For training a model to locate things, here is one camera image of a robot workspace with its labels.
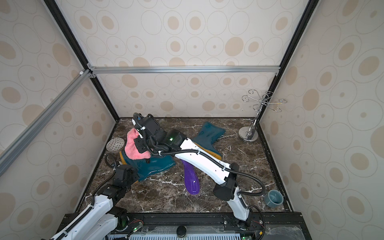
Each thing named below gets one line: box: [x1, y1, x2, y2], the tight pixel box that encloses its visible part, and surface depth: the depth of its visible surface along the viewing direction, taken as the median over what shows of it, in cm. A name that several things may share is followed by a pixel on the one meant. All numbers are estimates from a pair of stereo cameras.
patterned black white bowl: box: [106, 137, 125, 152], surface depth 102 cm
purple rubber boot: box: [180, 159, 200, 195], surface depth 84 cm
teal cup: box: [264, 189, 284, 208], surface depth 78 cm
